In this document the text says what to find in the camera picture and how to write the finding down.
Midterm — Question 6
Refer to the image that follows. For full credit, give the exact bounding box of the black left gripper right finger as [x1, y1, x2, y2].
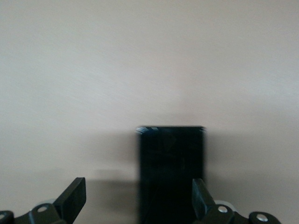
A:
[192, 178, 281, 224]

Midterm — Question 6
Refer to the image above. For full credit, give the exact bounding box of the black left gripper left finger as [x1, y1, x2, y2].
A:
[0, 177, 87, 224]

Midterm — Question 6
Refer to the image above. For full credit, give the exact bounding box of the long black smartphone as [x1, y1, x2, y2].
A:
[135, 126, 207, 224]

